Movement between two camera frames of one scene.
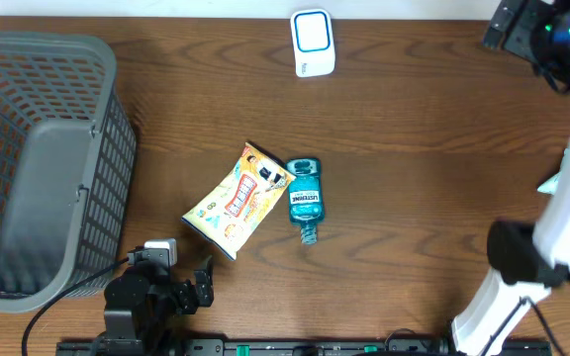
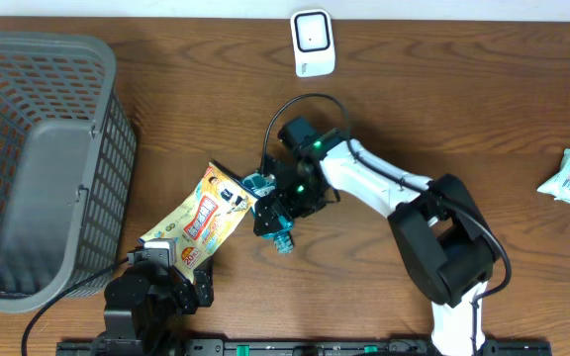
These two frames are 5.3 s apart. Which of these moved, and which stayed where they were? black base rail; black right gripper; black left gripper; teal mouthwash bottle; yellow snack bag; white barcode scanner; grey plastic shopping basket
Moved: black right gripper; yellow snack bag; teal mouthwash bottle
Stayed: white barcode scanner; black base rail; grey plastic shopping basket; black left gripper
